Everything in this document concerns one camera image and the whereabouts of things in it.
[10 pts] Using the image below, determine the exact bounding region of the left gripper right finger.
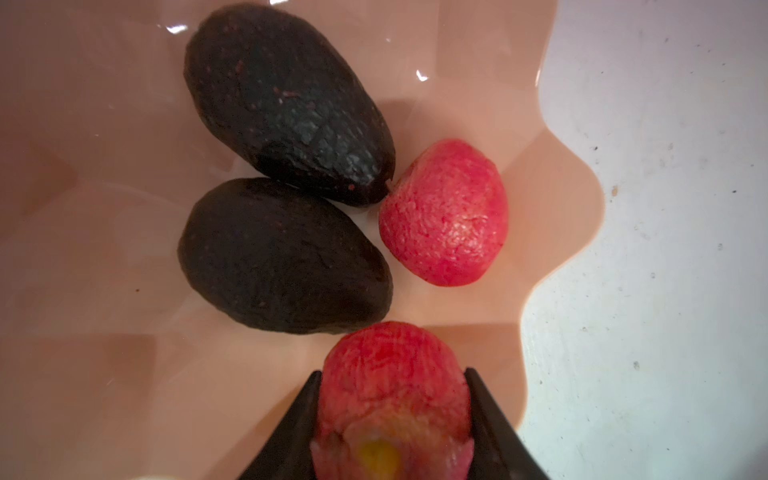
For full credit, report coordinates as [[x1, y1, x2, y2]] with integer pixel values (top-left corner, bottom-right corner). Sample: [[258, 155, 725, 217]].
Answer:
[[464, 367, 549, 480]]

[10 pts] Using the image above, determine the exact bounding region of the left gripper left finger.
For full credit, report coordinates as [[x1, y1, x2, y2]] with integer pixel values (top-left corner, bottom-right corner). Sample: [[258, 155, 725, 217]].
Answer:
[[238, 370, 322, 480]]

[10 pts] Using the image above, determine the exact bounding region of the red apple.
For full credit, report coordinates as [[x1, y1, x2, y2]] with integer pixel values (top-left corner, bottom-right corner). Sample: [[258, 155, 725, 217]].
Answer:
[[379, 139, 509, 287], [310, 321, 474, 479]]

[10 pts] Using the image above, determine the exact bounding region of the dark avocado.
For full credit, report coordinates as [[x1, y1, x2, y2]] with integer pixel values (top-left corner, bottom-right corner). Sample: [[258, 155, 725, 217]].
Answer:
[[177, 178, 394, 335], [183, 3, 396, 207]]

